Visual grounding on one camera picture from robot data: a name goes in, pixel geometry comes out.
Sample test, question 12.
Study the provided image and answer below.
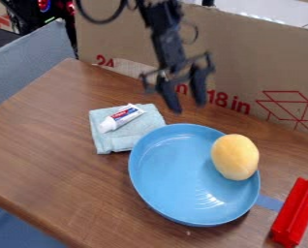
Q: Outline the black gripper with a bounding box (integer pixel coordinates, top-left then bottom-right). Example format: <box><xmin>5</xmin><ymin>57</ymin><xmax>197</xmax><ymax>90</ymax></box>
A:
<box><xmin>140</xmin><ymin>28</ymin><xmax>214</xmax><ymax>113</ymax></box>

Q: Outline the yellow ball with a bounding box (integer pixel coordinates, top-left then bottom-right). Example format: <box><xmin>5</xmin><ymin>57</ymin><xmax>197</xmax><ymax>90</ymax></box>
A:
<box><xmin>210</xmin><ymin>134</ymin><xmax>260</xmax><ymax>181</ymax></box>

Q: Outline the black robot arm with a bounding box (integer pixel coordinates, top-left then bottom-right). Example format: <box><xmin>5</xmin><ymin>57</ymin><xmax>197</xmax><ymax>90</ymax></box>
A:
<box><xmin>137</xmin><ymin>0</ymin><xmax>214</xmax><ymax>113</ymax></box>

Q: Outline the blue plate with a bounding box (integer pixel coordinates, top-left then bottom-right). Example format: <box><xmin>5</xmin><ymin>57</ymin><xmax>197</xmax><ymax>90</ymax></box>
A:
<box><xmin>128</xmin><ymin>124</ymin><xmax>260</xmax><ymax>227</ymax></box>

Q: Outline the white toothpaste tube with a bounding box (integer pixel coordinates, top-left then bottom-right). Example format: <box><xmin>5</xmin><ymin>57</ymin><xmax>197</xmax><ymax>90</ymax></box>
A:
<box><xmin>98</xmin><ymin>104</ymin><xmax>145</xmax><ymax>134</ymax></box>

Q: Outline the brown cardboard box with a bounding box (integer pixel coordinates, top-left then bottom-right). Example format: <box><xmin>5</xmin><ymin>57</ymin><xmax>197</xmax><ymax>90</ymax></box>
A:
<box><xmin>73</xmin><ymin>0</ymin><xmax>308</xmax><ymax>133</ymax></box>

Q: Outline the light blue folded cloth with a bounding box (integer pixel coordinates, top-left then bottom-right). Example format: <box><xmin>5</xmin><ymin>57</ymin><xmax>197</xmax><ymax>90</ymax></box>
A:
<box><xmin>89</xmin><ymin>104</ymin><xmax>165</xmax><ymax>154</ymax></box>

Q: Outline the black machine with lights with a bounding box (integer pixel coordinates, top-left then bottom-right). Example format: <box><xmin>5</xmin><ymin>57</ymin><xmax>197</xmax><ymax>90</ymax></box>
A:
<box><xmin>0</xmin><ymin>0</ymin><xmax>77</xmax><ymax>53</ymax></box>

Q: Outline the blue tape strip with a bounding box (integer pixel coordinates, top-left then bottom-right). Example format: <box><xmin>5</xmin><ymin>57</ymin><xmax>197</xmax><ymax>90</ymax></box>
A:
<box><xmin>256</xmin><ymin>195</ymin><xmax>284</xmax><ymax>212</ymax></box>

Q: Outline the red plastic block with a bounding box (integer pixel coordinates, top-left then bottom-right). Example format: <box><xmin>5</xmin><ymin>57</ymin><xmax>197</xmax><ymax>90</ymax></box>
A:
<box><xmin>270</xmin><ymin>177</ymin><xmax>308</xmax><ymax>248</ymax></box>

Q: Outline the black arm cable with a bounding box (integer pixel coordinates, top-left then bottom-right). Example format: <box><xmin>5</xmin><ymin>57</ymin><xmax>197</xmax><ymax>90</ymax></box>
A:
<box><xmin>73</xmin><ymin>0</ymin><xmax>129</xmax><ymax>25</ymax></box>

